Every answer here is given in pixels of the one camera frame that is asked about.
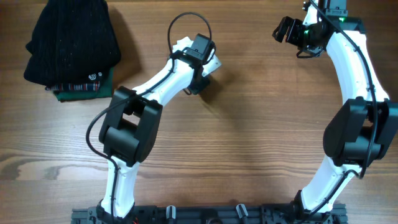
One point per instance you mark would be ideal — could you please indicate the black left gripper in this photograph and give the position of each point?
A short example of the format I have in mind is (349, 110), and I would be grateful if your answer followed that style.
(194, 88)

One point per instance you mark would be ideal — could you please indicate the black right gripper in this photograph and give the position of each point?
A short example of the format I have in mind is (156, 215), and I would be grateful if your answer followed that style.
(295, 25)

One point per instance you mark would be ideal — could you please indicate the light blue striped cloth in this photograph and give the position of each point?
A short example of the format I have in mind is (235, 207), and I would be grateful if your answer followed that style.
(210, 67)

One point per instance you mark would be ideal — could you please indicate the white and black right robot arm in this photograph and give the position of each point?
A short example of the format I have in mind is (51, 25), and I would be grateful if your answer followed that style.
(364, 127)

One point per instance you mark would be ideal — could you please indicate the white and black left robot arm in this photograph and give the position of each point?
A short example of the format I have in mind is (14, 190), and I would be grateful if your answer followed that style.
(131, 123)

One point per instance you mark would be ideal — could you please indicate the dark green folded garment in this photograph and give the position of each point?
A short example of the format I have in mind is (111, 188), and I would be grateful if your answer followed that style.
(105, 91)

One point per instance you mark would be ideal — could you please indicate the striped folded garment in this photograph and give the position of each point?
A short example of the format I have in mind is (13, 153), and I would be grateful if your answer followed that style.
(93, 86)

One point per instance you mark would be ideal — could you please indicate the black knitted garment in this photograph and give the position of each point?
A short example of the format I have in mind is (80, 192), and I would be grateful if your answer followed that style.
(71, 40)

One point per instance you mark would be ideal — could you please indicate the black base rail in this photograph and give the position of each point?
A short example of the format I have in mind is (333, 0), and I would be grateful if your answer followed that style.
(266, 213)

